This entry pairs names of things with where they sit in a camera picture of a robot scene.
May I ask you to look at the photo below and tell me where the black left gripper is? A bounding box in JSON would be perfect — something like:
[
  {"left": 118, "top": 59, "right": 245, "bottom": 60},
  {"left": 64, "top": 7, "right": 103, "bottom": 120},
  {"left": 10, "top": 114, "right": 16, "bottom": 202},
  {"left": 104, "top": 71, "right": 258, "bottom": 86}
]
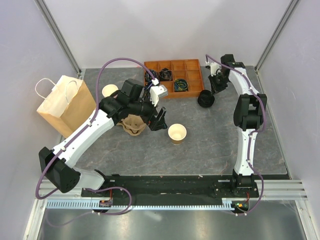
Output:
[{"left": 129, "top": 91, "right": 167, "bottom": 131}]

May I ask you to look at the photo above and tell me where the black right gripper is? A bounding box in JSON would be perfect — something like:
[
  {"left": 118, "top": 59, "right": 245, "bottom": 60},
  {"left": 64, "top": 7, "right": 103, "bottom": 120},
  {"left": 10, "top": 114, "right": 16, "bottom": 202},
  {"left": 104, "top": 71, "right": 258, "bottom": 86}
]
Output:
[{"left": 207, "top": 72, "right": 229, "bottom": 96}]

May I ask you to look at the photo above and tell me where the brown paper coffee cup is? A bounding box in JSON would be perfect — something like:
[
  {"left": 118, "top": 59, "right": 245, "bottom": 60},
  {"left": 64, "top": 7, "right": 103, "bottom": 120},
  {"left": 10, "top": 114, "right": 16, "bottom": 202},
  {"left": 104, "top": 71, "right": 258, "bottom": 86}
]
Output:
[{"left": 168, "top": 123, "right": 187, "bottom": 145}]

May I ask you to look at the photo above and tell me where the pulp cardboard cup carrier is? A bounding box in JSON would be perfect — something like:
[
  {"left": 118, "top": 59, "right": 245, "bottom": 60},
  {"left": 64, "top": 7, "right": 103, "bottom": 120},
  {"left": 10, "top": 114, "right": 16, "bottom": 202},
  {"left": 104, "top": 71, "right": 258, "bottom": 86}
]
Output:
[{"left": 116, "top": 114, "right": 147, "bottom": 136}]

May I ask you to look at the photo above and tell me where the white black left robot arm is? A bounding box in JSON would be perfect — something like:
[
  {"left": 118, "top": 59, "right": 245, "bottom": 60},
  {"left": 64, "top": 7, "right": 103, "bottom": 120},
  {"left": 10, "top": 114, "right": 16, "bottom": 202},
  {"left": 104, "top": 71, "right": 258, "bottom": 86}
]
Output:
[{"left": 38, "top": 78, "right": 168, "bottom": 197}]

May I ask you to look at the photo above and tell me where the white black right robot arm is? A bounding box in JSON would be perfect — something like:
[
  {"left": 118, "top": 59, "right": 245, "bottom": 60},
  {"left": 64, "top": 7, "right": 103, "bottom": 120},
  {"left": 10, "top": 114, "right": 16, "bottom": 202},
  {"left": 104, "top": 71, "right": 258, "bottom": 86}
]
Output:
[{"left": 205, "top": 54, "right": 267, "bottom": 198}]

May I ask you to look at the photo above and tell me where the stack of black lids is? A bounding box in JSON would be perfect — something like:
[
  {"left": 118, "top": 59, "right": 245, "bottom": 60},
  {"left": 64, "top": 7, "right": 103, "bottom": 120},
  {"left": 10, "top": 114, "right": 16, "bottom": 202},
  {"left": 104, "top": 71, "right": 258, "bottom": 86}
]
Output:
[{"left": 196, "top": 89, "right": 216, "bottom": 109}]

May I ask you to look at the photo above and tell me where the orange wooden compartment tray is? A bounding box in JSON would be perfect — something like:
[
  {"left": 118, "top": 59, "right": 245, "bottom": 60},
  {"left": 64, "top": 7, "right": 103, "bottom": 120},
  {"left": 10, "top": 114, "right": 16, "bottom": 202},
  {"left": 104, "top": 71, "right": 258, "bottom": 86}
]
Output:
[{"left": 144, "top": 59, "right": 205, "bottom": 99}]

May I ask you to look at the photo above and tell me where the blue yellow rolled cloth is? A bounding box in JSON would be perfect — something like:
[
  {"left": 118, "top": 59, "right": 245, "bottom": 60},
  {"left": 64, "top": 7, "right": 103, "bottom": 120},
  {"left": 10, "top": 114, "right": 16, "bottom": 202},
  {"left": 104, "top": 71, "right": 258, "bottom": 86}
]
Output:
[{"left": 174, "top": 78, "right": 189, "bottom": 92}]

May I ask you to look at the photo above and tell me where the dark patterned rolled cloth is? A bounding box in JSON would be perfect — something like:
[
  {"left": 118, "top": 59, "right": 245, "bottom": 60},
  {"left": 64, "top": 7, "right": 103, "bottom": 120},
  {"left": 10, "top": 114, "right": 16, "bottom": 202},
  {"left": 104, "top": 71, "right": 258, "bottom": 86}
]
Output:
[{"left": 144, "top": 69, "right": 158, "bottom": 82}]

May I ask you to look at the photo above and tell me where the black rolled cloth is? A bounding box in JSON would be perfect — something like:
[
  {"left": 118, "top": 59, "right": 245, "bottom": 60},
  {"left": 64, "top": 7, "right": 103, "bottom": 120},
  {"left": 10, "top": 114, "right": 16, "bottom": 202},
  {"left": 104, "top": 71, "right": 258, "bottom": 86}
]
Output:
[{"left": 159, "top": 67, "right": 172, "bottom": 82}]

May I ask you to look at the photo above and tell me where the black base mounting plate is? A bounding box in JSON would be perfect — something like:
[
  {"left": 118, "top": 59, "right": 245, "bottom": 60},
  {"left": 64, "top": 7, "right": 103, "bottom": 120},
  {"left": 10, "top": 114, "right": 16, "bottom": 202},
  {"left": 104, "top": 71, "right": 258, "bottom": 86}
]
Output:
[{"left": 81, "top": 174, "right": 255, "bottom": 204}]

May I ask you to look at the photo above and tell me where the brown paper bag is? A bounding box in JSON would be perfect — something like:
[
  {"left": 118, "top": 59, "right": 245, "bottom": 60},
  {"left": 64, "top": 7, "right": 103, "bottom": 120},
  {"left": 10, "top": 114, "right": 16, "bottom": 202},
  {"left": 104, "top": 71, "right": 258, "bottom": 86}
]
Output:
[{"left": 36, "top": 75, "right": 97, "bottom": 138}]

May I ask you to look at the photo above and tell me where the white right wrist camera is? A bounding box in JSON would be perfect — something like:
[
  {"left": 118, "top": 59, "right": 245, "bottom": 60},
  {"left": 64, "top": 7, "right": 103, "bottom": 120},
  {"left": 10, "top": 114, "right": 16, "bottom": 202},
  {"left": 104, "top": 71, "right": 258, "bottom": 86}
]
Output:
[{"left": 209, "top": 62, "right": 220, "bottom": 77}]

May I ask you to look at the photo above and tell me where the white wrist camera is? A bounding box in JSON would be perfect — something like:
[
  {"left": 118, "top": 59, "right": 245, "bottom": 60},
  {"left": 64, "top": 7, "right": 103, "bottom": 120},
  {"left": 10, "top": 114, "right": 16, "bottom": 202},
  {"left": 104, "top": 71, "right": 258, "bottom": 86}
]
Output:
[
  {"left": 209, "top": 62, "right": 220, "bottom": 77},
  {"left": 149, "top": 84, "right": 168, "bottom": 107}
]

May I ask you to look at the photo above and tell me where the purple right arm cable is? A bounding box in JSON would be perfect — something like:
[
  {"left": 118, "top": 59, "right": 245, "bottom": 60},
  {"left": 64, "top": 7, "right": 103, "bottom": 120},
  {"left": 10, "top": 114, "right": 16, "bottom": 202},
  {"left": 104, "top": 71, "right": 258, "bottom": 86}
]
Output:
[{"left": 204, "top": 54, "right": 268, "bottom": 217}]

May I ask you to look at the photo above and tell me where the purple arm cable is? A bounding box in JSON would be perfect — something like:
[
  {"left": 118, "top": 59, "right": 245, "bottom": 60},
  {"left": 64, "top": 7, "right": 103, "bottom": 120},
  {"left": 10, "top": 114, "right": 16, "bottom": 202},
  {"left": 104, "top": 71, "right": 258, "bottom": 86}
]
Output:
[
  {"left": 204, "top": 54, "right": 268, "bottom": 217},
  {"left": 35, "top": 57, "right": 160, "bottom": 227}
]

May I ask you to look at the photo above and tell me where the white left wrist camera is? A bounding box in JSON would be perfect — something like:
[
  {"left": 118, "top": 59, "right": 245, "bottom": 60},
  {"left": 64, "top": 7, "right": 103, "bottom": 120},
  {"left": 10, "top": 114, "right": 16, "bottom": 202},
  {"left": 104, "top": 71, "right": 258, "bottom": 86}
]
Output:
[{"left": 149, "top": 84, "right": 168, "bottom": 107}]

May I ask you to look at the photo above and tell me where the aluminium frame post right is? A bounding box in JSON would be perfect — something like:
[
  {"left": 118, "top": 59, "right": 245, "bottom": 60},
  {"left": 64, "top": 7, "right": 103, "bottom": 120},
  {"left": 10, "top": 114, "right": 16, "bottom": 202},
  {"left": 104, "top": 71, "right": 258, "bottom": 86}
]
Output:
[{"left": 254, "top": 0, "right": 301, "bottom": 73}]

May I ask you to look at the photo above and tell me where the aluminium frame post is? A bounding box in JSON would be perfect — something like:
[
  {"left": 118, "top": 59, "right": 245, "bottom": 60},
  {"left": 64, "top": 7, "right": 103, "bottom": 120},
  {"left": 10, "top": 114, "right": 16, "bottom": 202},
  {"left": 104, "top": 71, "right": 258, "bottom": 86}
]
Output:
[
  {"left": 34, "top": 0, "right": 82, "bottom": 76},
  {"left": 254, "top": 0, "right": 301, "bottom": 73}
]

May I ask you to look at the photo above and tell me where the aluminium front rail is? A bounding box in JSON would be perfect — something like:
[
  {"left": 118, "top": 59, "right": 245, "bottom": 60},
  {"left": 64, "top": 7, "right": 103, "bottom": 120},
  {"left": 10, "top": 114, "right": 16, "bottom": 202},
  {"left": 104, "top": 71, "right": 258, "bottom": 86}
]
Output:
[{"left": 38, "top": 179, "right": 82, "bottom": 199}]

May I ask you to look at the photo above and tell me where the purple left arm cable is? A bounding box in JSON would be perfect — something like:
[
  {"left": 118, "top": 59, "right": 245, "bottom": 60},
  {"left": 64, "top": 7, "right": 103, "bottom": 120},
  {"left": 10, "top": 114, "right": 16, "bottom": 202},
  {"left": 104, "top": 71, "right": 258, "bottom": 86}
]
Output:
[{"left": 35, "top": 57, "right": 160, "bottom": 227}]

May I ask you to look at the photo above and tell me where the aluminium frame post left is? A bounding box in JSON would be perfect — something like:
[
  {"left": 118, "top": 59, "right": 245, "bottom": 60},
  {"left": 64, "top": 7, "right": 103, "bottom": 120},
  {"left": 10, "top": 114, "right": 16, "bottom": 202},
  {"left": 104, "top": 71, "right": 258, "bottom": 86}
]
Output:
[{"left": 34, "top": 0, "right": 82, "bottom": 76}]

